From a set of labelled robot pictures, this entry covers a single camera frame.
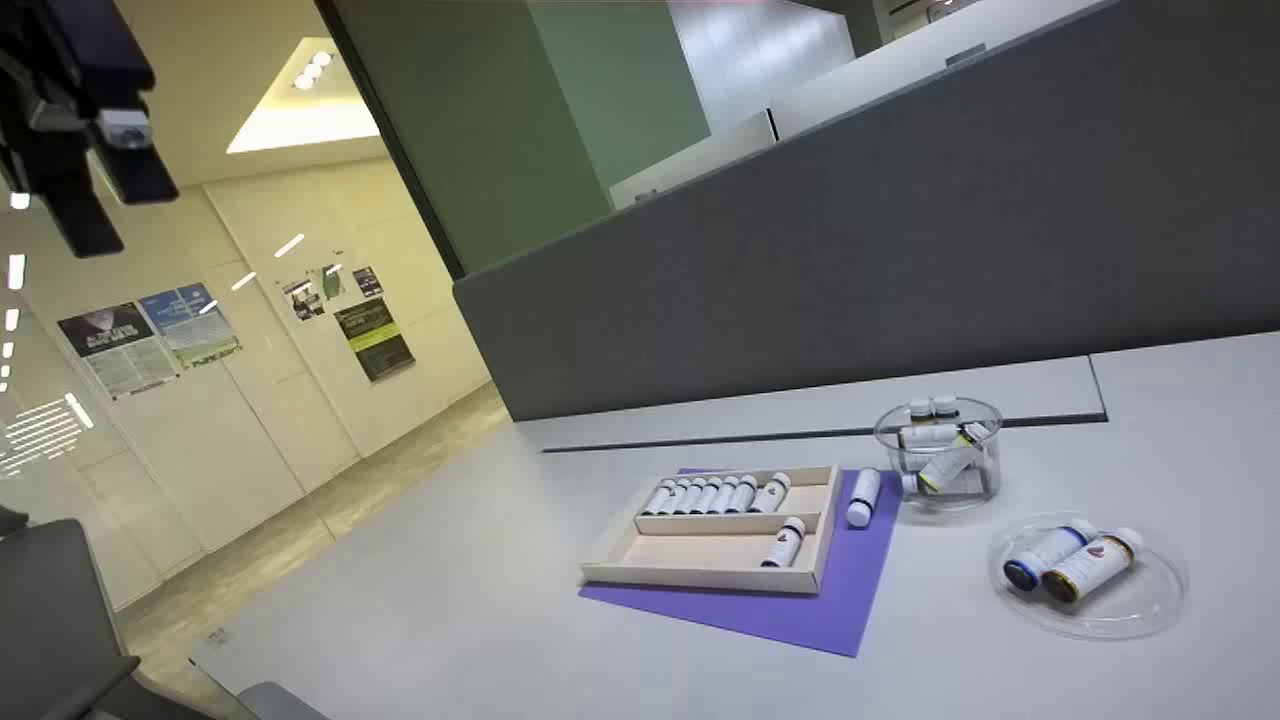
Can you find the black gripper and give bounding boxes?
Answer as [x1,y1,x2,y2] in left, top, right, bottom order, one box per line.
[0,0,185,262]

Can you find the light wooden tray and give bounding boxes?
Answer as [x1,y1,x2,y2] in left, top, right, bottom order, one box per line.
[580,465,845,600]

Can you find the purple mat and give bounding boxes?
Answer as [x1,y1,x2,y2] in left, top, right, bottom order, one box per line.
[576,465,906,661]

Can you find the blue labelled bottle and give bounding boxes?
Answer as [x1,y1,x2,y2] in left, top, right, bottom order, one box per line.
[999,518,1098,598]

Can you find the square ceiling light panel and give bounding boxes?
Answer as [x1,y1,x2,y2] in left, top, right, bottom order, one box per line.
[225,34,382,160]

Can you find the grey office chair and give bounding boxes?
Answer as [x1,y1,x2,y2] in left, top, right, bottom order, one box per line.
[0,503,215,720]

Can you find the grey desk partition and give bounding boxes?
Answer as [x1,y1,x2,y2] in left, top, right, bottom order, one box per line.
[453,0,1280,425]

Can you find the clear glass dish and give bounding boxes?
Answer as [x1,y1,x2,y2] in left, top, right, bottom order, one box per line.
[986,518,1193,645]

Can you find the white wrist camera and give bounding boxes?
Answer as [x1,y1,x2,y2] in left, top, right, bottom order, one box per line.
[92,104,157,152]

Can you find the dark wall poster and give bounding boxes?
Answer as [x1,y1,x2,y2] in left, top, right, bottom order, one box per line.
[54,302,185,405]

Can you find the blue wall poster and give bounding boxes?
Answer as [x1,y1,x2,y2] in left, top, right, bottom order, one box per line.
[135,279,248,374]

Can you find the black green wall poster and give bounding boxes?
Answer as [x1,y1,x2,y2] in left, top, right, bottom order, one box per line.
[332,296,418,388]

